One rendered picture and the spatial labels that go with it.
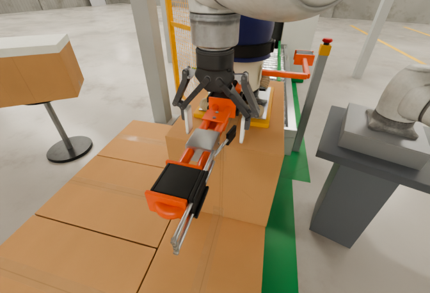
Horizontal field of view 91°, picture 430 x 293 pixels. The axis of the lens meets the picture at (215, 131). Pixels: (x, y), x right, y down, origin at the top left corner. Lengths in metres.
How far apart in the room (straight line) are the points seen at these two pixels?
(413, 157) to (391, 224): 0.93
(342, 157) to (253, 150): 0.51
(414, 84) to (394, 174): 0.36
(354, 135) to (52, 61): 1.93
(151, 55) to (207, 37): 1.86
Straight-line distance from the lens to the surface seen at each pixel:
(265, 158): 0.69
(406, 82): 1.13
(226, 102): 0.61
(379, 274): 1.75
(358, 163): 1.09
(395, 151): 1.15
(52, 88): 2.03
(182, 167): 0.40
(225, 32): 0.39
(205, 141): 0.47
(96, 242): 1.05
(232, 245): 0.93
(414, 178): 1.15
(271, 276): 1.50
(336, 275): 1.63
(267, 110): 0.85
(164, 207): 0.37
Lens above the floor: 1.38
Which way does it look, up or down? 36 degrees down
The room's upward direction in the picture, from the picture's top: straight up
